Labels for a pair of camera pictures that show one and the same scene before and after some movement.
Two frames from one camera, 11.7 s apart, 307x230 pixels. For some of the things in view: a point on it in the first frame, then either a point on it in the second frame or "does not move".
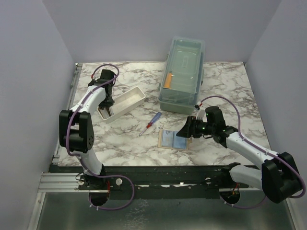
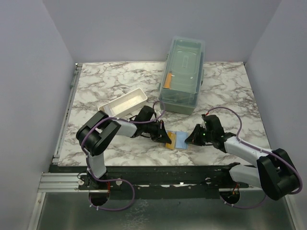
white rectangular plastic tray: (123, 105) does not move
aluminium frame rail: (52, 181) does not move
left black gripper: (110, 102) to (163, 137)
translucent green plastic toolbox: (184, 75) does not move
